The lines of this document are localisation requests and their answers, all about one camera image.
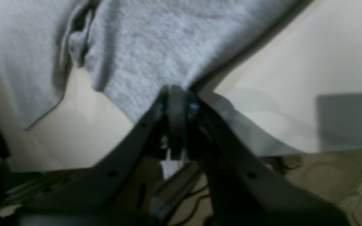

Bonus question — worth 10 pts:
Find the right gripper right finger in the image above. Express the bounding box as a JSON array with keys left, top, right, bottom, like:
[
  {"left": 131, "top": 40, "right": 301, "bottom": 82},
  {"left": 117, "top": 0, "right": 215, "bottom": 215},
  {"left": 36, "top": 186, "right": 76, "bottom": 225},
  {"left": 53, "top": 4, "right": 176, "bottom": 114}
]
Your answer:
[{"left": 181, "top": 89, "right": 351, "bottom": 226}]

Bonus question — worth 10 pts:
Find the grey T-shirt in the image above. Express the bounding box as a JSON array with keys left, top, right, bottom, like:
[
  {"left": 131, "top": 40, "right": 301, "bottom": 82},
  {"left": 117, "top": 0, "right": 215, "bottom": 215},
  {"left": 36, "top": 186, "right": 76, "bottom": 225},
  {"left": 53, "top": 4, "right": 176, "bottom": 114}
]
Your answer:
[{"left": 0, "top": 0, "right": 298, "bottom": 130}]

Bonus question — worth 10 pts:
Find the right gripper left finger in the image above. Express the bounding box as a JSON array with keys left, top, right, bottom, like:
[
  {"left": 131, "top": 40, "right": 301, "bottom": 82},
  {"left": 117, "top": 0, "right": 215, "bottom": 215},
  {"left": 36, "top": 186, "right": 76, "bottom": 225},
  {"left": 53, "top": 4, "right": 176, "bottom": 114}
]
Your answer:
[{"left": 21, "top": 85, "right": 181, "bottom": 226}]

